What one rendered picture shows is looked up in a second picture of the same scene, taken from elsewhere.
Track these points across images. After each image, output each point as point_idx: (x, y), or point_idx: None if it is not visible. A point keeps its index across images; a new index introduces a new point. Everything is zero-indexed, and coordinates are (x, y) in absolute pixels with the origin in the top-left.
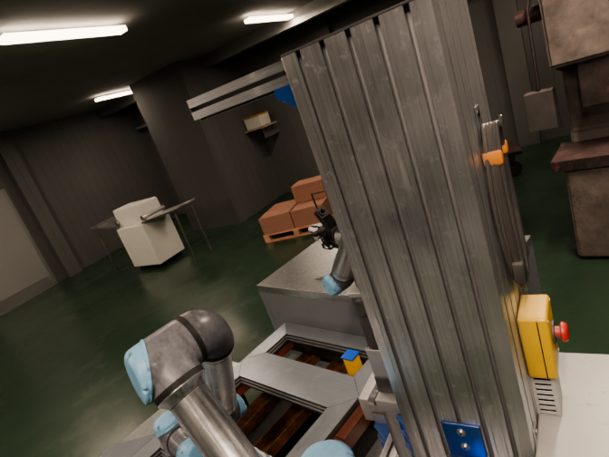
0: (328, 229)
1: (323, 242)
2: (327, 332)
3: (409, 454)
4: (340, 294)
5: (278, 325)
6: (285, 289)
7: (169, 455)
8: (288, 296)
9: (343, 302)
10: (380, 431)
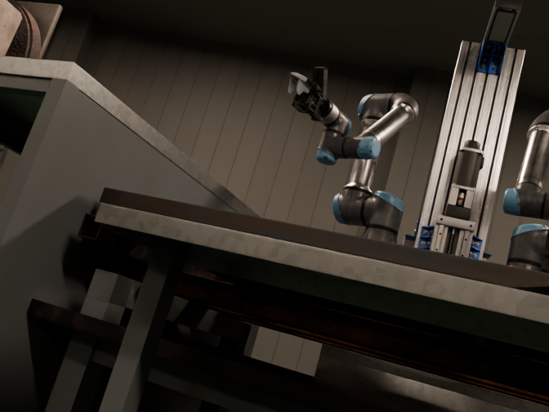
0: (325, 94)
1: (308, 100)
2: None
3: None
4: (209, 175)
5: (45, 191)
6: (138, 118)
7: None
8: (132, 136)
9: (205, 189)
10: None
